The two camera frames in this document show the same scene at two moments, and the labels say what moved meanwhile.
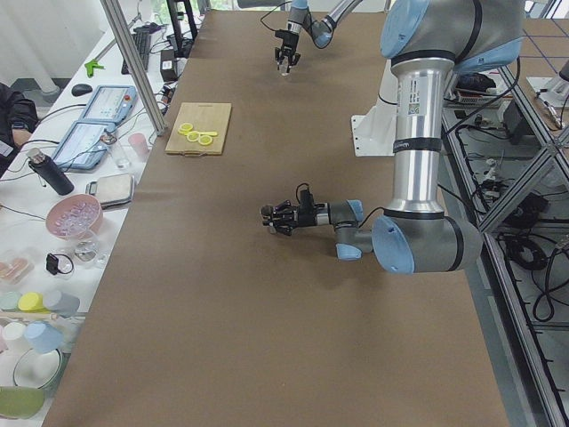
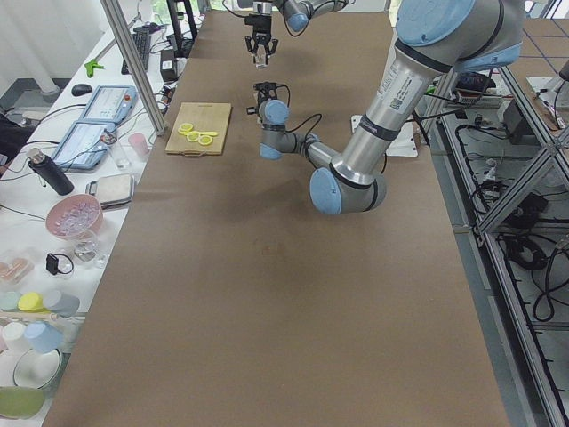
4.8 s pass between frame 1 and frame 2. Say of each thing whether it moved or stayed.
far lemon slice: stayed
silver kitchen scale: stayed
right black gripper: moved
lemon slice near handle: stayed
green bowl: stayed
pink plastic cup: stayed
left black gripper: moved
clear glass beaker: moved
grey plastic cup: stayed
